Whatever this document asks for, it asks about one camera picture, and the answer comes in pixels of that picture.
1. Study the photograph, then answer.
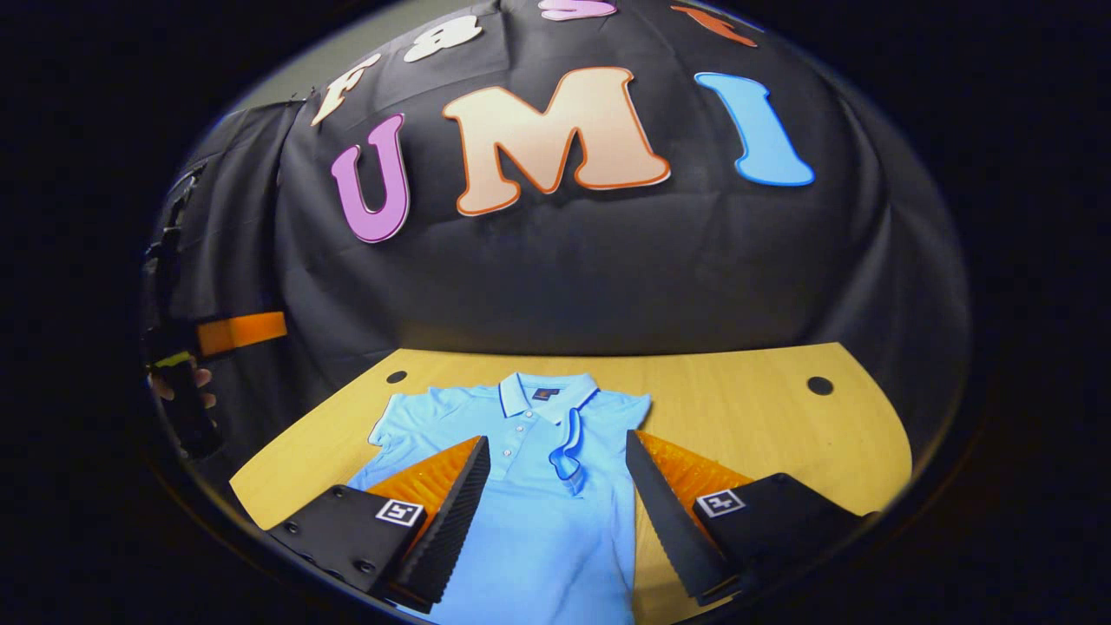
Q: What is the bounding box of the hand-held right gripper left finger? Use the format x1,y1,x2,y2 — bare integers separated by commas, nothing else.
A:
267,436,491,613

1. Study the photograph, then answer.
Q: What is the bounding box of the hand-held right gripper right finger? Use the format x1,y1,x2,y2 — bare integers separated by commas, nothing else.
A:
625,430,873,607

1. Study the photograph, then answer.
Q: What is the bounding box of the light blue polo T-shirt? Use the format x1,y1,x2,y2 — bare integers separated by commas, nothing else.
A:
347,372,652,625

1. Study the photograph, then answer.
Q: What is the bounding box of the black backdrop cloth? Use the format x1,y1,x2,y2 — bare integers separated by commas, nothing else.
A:
143,0,971,522

